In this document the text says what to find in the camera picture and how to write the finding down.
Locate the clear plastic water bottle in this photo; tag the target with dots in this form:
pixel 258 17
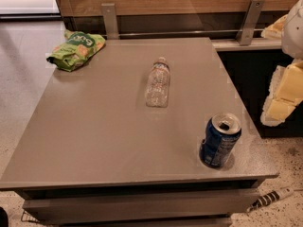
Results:
pixel 157 89

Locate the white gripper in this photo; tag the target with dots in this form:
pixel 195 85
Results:
pixel 294 32

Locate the grey drawer cabinet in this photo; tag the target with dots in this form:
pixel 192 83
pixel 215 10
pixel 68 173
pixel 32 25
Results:
pixel 94 152

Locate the right metal bracket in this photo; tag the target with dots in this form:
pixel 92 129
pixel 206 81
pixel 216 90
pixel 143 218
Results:
pixel 246 32

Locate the blue pepsi can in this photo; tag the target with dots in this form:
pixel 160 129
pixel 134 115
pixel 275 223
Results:
pixel 222 132

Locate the green rice chip bag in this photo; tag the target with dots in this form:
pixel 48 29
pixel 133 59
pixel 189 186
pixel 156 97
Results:
pixel 76 51

